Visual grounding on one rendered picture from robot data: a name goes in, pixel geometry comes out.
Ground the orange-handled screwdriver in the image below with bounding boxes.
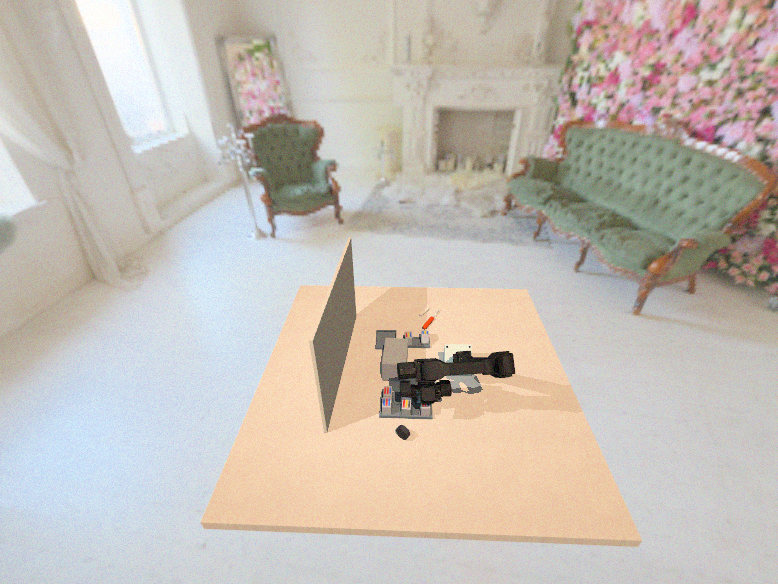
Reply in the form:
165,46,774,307
423,309,440,329

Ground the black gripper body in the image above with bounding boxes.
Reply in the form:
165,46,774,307
400,380,452,397

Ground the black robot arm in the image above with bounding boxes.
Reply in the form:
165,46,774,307
397,351,515,404

